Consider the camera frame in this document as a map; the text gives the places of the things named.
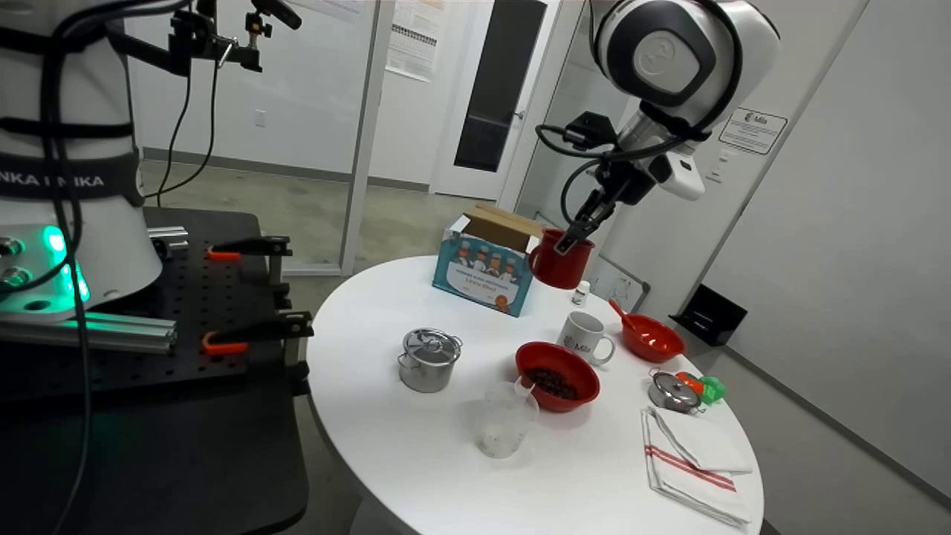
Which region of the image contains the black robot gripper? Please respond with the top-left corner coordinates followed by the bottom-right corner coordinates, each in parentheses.
top-left (556, 157), bottom-right (655, 253)

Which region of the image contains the red mug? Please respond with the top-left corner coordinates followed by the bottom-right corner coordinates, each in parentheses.
top-left (530, 228), bottom-right (596, 289)

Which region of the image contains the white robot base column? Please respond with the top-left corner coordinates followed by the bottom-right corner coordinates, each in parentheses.
top-left (0, 0), bottom-right (177, 319)

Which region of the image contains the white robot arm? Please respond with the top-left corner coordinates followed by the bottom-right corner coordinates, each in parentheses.
top-left (556, 0), bottom-right (783, 253)

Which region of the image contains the black perforated robot base table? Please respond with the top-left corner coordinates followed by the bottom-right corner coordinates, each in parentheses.
top-left (0, 209), bottom-right (309, 535)

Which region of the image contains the white mug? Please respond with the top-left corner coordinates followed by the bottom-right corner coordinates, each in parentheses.
top-left (560, 313), bottom-right (617, 366)

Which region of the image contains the open cardboard box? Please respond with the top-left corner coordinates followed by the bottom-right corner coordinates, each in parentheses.
top-left (431, 204), bottom-right (545, 319)

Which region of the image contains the empty red bowl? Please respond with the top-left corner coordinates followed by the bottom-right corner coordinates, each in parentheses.
top-left (614, 304), bottom-right (688, 363)

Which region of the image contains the red bowl with dark contents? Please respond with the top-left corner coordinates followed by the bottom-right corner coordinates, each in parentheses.
top-left (514, 341), bottom-right (600, 414)

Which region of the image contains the small round metal dish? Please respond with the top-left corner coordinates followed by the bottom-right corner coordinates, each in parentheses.
top-left (649, 372), bottom-right (701, 414)

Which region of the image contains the orange and green toy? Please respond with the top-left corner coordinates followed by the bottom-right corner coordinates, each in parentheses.
top-left (679, 372), bottom-right (727, 405)

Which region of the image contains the steel pot with lid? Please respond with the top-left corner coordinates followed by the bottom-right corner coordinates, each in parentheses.
top-left (398, 326), bottom-right (462, 393)

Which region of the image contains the clear plastic measuring cup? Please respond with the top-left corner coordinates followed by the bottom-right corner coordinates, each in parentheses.
top-left (477, 380), bottom-right (539, 457)

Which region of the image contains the folded white cloth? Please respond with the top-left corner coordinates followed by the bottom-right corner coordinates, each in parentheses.
top-left (643, 408), bottom-right (762, 528)

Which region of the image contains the black wall tray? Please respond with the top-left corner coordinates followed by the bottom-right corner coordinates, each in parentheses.
top-left (676, 286), bottom-right (746, 344)

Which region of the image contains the orange handled clamp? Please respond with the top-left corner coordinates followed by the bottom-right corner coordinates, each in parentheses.
top-left (199, 313), bottom-right (313, 357)
top-left (206, 234), bottom-right (293, 264)

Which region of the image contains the black camera tripod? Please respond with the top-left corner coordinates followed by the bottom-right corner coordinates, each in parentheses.
top-left (107, 0), bottom-right (305, 77)

